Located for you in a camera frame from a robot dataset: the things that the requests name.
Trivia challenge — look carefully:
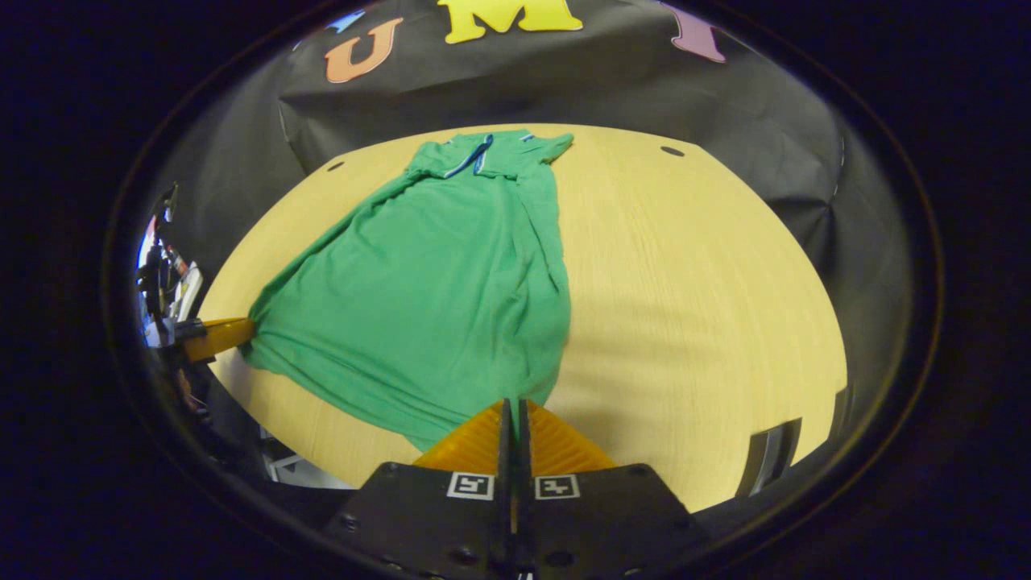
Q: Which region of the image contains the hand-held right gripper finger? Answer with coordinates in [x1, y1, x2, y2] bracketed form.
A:
[322, 399, 516, 580]
[514, 399, 710, 580]

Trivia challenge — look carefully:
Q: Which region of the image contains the white desk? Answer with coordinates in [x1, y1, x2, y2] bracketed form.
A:
[173, 262, 204, 323]

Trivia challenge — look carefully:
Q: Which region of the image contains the green T-shirt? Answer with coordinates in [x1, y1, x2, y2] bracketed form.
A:
[240, 129, 575, 452]

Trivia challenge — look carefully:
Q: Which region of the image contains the black backdrop cloth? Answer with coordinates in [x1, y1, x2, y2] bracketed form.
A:
[157, 0, 915, 420]

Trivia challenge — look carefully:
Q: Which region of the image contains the grey metal frame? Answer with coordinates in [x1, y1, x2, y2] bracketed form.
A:
[735, 417, 804, 498]

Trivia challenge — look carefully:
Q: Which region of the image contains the white metal frame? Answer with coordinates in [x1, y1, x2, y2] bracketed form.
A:
[259, 427, 355, 491]

